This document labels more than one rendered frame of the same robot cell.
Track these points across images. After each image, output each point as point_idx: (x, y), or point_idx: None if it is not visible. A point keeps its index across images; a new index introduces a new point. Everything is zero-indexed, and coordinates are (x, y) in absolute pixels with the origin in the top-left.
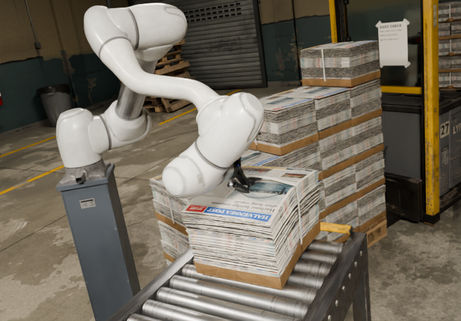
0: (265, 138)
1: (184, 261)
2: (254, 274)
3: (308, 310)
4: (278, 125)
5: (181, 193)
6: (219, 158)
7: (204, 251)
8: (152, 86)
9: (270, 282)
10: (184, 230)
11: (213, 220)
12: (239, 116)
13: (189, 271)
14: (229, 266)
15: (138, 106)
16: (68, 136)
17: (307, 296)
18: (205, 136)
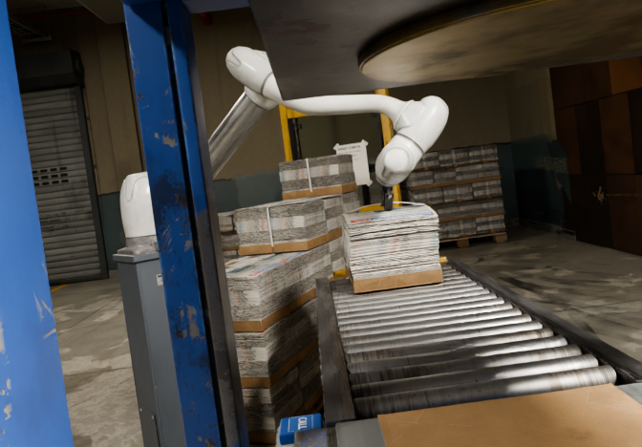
0: (286, 236)
1: (328, 294)
2: (417, 272)
3: (478, 281)
4: (304, 218)
5: (405, 167)
6: (425, 141)
7: (365, 265)
8: (337, 101)
9: (433, 276)
10: (240, 327)
11: (381, 225)
12: (440, 107)
13: (342, 296)
14: (392, 273)
15: (222, 167)
16: (148, 196)
17: (464, 281)
18: (414, 125)
